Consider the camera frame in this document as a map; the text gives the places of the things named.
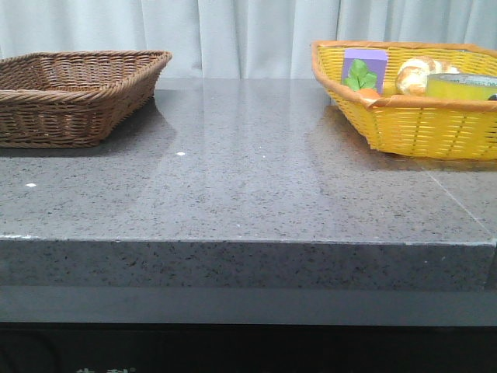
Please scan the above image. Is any toy croissant bread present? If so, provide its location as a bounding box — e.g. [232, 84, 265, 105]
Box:
[395, 56, 460, 96]

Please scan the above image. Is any yellow tape roll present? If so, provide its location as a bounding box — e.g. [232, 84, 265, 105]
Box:
[425, 73, 496, 101]

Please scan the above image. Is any purple block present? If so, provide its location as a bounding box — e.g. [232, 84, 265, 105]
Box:
[342, 48, 388, 94]

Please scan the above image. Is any brown wicker basket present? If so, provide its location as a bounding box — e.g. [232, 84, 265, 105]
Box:
[1, 50, 172, 148]

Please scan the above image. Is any white curtain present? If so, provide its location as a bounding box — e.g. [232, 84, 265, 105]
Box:
[1, 1, 496, 78]

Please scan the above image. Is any yellow woven basket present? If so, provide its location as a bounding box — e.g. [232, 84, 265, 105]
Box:
[311, 40, 496, 160]

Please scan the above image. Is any orange toy carrot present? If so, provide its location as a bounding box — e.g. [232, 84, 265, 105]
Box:
[357, 88, 381, 100]

